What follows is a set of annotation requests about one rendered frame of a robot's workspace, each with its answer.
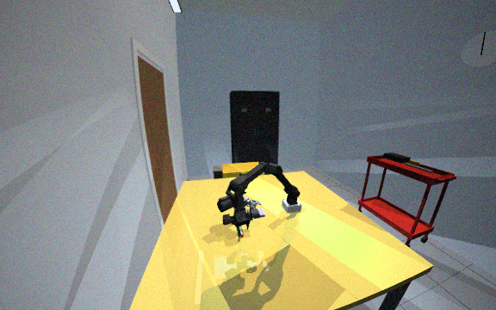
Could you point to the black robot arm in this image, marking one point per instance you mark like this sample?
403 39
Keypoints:
239 185

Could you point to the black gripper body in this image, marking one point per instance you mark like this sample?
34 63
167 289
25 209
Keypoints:
227 218

